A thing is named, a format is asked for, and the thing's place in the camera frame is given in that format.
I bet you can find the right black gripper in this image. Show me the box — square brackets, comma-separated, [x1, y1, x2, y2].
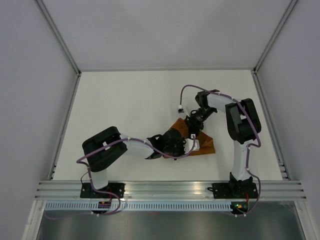
[184, 106, 216, 137]

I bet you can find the orange-brown cloth napkin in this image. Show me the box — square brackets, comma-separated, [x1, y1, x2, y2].
[169, 118, 216, 156]

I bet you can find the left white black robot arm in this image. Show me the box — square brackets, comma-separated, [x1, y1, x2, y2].
[82, 126, 195, 198]

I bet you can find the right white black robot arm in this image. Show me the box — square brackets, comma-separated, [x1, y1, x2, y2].
[184, 89, 262, 199]

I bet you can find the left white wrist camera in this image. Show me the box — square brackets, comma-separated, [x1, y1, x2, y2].
[184, 134, 200, 155]

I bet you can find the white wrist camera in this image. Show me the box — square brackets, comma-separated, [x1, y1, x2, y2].
[177, 104, 187, 114]
[184, 134, 200, 155]

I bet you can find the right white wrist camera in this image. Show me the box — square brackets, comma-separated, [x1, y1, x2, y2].
[177, 104, 187, 114]

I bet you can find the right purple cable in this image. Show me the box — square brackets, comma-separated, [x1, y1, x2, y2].
[178, 84, 262, 201]

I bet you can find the purple cable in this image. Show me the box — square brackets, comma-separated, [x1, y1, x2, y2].
[178, 84, 262, 201]
[76, 137, 196, 216]

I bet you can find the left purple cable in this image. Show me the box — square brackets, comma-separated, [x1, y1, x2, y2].
[76, 137, 196, 216]

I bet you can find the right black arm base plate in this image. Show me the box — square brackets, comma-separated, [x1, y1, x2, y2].
[212, 182, 258, 199]

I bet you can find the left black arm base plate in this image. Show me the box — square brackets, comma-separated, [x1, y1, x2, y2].
[80, 182, 125, 199]

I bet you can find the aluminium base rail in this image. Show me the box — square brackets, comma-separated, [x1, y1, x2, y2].
[34, 180, 307, 201]

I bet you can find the white slotted cable duct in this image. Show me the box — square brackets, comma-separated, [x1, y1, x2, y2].
[45, 200, 232, 212]

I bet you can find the right aluminium frame post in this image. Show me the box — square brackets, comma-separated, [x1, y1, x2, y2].
[251, 0, 300, 75]

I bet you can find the aluminium frame post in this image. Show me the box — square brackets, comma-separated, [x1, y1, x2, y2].
[251, 0, 300, 75]
[34, 0, 81, 77]

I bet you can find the left aluminium frame post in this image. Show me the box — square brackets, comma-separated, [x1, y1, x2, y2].
[34, 0, 81, 77]

